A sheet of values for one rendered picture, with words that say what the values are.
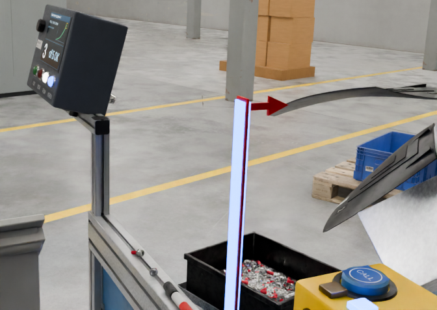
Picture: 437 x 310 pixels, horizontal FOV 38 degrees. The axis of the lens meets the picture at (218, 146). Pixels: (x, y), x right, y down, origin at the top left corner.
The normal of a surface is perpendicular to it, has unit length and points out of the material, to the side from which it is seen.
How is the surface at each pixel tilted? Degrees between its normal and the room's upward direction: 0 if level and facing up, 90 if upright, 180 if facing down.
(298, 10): 90
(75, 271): 0
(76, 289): 0
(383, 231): 55
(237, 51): 90
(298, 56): 90
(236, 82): 90
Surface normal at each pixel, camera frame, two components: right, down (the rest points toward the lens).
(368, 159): -0.59, 0.18
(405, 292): 0.04, -0.97
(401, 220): -0.36, -0.38
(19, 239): 0.38, -0.53
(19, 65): 0.73, 0.21
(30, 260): 0.51, 0.24
